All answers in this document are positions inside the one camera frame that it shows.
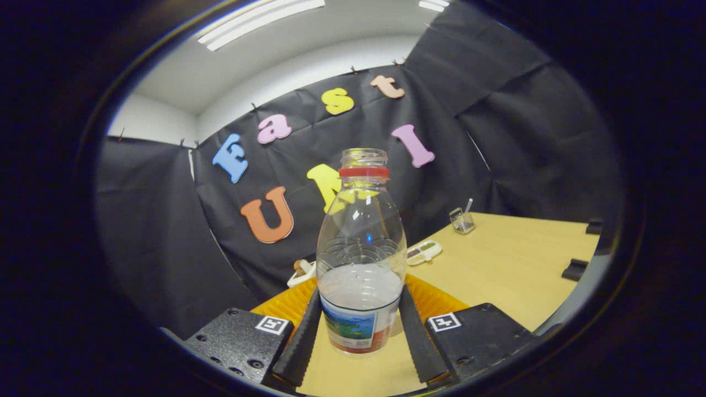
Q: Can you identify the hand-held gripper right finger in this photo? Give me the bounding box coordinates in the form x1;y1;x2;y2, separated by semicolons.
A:
398;274;538;387

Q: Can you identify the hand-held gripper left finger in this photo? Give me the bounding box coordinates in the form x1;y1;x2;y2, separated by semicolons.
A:
185;276;323;389

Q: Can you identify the clear plastic juice bottle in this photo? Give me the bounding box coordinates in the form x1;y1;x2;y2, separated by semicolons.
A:
316;148;408;355

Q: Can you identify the white toaster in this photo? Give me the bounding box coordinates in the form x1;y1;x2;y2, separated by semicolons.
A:
287;259;318;288

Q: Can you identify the small white divided dish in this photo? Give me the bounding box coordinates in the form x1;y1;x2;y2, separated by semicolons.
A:
407;240;443;266

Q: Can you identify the wooden table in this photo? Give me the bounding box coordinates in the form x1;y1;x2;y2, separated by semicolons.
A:
251;212;602;396

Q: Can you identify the black backdrop cloth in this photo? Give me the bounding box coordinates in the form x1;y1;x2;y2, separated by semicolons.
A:
94;0;624;340

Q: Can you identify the long ceiling light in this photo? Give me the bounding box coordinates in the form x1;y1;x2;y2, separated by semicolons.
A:
197;0;326;52

